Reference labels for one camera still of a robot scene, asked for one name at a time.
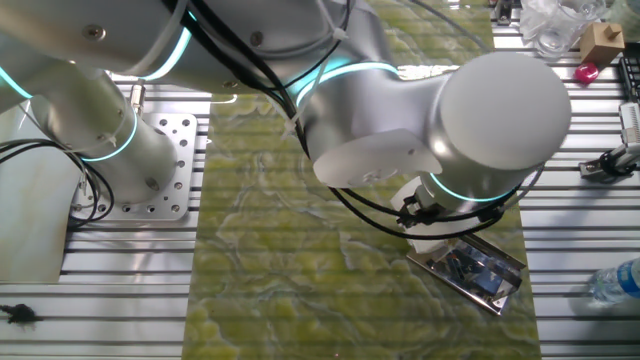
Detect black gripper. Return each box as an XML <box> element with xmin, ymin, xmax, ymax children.
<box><xmin>399</xmin><ymin>192</ymin><xmax>441</xmax><ymax>227</ymax></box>

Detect white toilet paper roll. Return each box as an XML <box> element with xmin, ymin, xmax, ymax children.
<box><xmin>389</xmin><ymin>175</ymin><xmax>454</xmax><ymax>256</ymax></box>

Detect grey metal plate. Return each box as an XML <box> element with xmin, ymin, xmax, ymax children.
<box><xmin>405</xmin><ymin>232</ymin><xmax>527</xmax><ymax>317</ymax></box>

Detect green marble pattern mat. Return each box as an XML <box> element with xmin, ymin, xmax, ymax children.
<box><xmin>180</xmin><ymin>0</ymin><xmax>544</xmax><ymax>360</ymax></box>

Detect black metal clamp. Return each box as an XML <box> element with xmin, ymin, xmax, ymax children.
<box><xmin>578</xmin><ymin>143</ymin><xmax>640</xmax><ymax>182</ymax></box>

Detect clear water bottle blue cap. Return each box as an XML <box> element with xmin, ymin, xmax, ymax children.
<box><xmin>587</xmin><ymin>257</ymin><xmax>640</xmax><ymax>306</ymax></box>

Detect small pink object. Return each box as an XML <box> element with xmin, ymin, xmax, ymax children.
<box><xmin>573</xmin><ymin>62</ymin><xmax>600</xmax><ymax>85</ymax></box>

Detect clear plastic cups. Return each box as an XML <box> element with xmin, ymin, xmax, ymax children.
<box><xmin>519</xmin><ymin>0</ymin><xmax>609</xmax><ymax>59</ymax></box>

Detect wooden block toy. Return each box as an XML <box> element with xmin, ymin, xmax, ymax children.
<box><xmin>579</xmin><ymin>20</ymin><xmax>626</xmax><ymax>66</ymax></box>

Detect black keyboard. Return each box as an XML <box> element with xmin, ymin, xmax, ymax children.
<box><xmin>617</xmin><ymin>55</ymin><xmax>640</xmax><ymax>104</ymax></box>

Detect black power plug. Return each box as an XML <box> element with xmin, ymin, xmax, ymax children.
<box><xmin>0</xmin><ymin>302</ymin><xmax>44</xmax><ymax>326</ymax></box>

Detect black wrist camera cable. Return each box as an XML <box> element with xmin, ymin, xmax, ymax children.
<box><xmin>162</xmin><ymin>0</ymin><xmax>546</xmax><ymax>241</ymax></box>

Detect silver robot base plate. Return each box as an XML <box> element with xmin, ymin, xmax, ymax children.
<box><xmin>69</xmin><ymin>112</ymin><xmax>199</xmax><ymax>222</ymax></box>

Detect silver cable connector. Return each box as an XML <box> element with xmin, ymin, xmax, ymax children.
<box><xmin>129</xmin><ymin>82</ymin><xmax>147</xmax><ymax>116</ymax></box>

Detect black base cable bundle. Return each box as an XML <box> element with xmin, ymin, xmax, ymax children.
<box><xmin>0</xmin><ymin>138</ymin><xmax>116</xmax><ymax>231</ymax></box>

